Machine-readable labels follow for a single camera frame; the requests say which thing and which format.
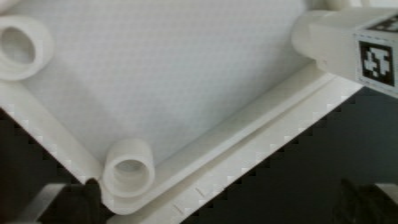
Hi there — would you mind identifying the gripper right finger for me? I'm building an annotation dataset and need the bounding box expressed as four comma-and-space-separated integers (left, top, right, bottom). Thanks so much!
343, 181, 398, 224

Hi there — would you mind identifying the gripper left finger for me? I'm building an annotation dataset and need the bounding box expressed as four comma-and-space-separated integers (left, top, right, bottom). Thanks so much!
11, 183, 66, 224

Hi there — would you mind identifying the white desk top tray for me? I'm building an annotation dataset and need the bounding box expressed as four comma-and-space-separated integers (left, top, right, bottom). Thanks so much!
0, 0, 364, 216

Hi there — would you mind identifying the white desk leg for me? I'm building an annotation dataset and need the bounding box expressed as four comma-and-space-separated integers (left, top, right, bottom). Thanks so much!
291, 7, 398, 98

